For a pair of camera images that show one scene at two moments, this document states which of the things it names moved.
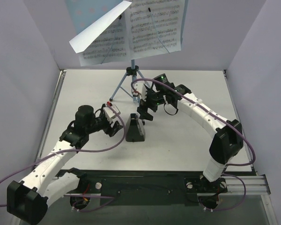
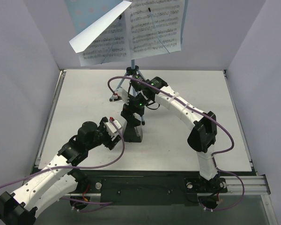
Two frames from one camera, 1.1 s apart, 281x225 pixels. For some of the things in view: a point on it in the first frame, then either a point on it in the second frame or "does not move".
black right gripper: [146, 106] -> [131, 116]
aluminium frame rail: [255, 184] does not move
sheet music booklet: [137, 29] does not move
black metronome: [135, 131] does not move
